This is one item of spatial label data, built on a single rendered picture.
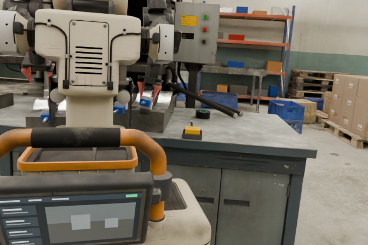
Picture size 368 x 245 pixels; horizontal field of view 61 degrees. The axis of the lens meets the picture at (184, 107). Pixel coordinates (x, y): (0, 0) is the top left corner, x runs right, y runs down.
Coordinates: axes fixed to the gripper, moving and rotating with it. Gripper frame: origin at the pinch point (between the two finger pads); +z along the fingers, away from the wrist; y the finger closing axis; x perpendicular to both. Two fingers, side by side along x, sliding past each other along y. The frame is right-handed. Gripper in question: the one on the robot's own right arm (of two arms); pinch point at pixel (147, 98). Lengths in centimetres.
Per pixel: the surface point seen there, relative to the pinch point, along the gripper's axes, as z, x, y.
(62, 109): 12.2, -3.9, 36.9
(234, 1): -244, -644, -67
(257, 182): 26, -1, -53
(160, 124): 9.7, 0.9, -8.0
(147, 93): -1.6, -27.1, 4.4
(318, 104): -33, -506, -268
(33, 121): 17.6, 10.5, 41.5
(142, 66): -17, -75, 19
